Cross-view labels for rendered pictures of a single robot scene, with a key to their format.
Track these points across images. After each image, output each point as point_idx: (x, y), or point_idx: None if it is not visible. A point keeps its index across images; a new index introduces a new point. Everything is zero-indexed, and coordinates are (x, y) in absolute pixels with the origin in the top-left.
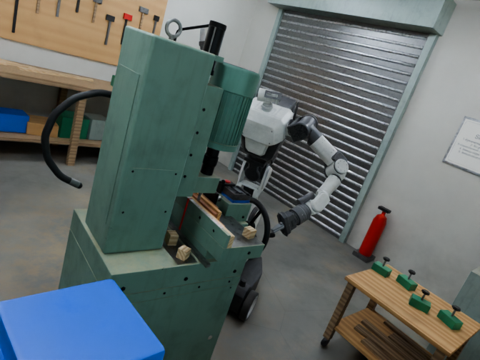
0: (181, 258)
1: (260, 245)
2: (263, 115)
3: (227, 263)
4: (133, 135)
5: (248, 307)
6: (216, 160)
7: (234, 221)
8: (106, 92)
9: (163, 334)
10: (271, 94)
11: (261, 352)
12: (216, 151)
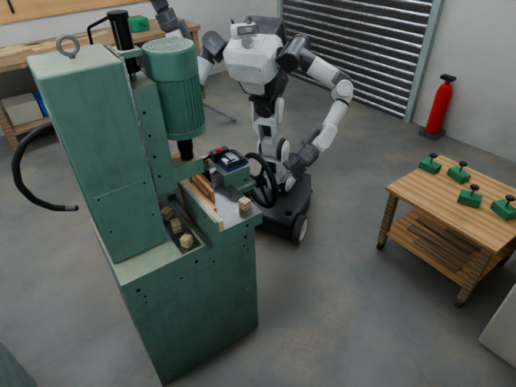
0: (185, 246)
1: (256, 214)
2: (245, 54)
3: None
4: (79, 172)
5: (297, 233)
6: (189, 144)
7: (233, 190)
8: (51, 124)
9: (199, 302)
10: (246, 29)
11: (316, 270)
12: None
